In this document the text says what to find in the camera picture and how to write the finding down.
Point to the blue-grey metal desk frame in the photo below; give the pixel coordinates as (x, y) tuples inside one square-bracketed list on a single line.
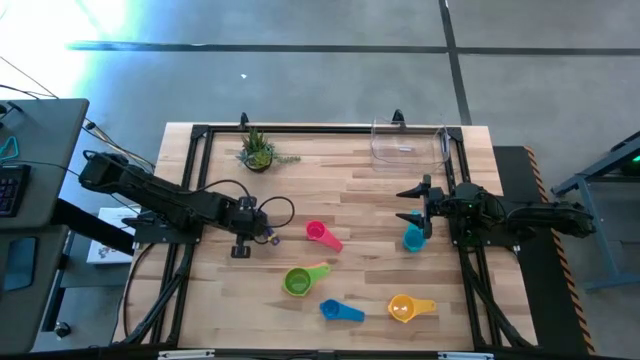
[(595, 225)]

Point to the blue measuring cup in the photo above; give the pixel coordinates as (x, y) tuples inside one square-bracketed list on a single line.
[(331, 310)]

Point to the black aluminium table frame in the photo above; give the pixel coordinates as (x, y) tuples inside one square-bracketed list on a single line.
[(325, 129)]

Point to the green measuring cup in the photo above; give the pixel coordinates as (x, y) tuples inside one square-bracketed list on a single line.
[(298, 281)]

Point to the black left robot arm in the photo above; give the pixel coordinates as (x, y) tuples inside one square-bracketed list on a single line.
[(165, 197)]

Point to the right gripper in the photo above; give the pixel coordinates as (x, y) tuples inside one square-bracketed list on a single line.
[(440, 205)]

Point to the teal measuring cup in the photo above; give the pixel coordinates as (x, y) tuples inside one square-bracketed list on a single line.
[(414, 241)]

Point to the clear plastic basket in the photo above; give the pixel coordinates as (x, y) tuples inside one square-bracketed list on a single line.
[(405, 149)]

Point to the white printed box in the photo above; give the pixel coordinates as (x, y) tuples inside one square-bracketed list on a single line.
[(117, 217)]

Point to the yellow measuring cup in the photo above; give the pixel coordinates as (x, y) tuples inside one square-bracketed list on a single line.
[(402, 307)]

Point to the red measuring cup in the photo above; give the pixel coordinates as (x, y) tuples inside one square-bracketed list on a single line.
[(316, 230)]

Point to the white edge bracket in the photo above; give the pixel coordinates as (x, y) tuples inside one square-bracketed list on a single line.
[(465, 356), (186, 354)]

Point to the black hazard-striped floor mat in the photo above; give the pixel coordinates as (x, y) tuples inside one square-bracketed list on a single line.
[(540, 300)]

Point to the black keyboard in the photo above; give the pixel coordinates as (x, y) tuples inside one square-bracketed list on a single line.
[(12, 190)]

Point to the dark blue pad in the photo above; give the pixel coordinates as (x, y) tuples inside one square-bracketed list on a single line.
[(20, 265)]

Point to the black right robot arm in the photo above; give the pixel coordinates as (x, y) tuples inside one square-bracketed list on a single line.
[(540, 220)]

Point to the grey desk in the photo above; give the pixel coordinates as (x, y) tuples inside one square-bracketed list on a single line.
[(45, 130)]

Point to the dark purple measuring cup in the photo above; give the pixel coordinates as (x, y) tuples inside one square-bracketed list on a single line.
[(273, 240)]

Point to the potted succulent plant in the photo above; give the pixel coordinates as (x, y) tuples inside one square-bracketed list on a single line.
[(257, 155)]

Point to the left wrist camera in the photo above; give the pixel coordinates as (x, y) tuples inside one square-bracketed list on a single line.
[(262, 227)]

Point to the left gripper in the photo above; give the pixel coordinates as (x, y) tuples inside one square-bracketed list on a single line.
[(247, 225)]

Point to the teal loop-shaped tool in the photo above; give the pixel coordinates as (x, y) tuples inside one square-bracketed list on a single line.
[(15, 142)]

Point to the black clamp knob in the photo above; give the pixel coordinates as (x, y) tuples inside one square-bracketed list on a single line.
[(398, 116), (243, 120)]

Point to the black caster wheel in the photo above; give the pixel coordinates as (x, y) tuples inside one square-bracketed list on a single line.
[(62, 330)]

